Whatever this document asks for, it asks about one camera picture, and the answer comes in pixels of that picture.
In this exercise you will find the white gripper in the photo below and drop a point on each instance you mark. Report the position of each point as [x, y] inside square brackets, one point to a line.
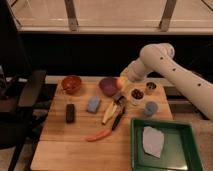
[127, 78]

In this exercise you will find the yellow red apple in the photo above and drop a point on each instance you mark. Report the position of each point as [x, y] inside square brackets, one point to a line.
[119, 83]

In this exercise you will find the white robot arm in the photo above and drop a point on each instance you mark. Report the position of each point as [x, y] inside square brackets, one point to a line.
[159, 58]

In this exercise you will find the small metal cup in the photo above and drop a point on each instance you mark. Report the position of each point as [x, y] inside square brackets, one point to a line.
[150, 88]

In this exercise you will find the light blue cup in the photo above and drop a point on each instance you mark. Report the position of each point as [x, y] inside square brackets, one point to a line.
[150, 108]

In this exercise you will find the white bowl with dark food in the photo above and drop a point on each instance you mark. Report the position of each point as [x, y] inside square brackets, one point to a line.
[136, 97]

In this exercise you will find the purple bowl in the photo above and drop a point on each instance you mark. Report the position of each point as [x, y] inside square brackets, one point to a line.
[108, 86]

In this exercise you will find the yellow banana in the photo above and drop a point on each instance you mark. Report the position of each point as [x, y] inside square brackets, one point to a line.
[109, 112]

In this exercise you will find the blue sponge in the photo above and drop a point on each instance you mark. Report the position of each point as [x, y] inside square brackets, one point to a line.
[93, 104]

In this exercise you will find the brown red bowl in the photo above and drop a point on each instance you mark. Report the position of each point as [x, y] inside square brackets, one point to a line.
[71, 84]

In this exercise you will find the orange carrot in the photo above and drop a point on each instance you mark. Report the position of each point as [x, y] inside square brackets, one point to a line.
[99, 135]

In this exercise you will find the white crumpled cloth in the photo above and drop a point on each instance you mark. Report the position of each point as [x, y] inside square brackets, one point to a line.
[153, 141]

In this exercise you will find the black rectangular block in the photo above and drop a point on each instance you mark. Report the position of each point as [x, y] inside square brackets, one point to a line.
[70, 113]

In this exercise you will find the green tray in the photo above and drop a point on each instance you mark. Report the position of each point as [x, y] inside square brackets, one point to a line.
[179, 153]

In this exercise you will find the black chair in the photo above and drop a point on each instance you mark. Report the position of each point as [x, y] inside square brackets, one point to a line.
[16, 125]

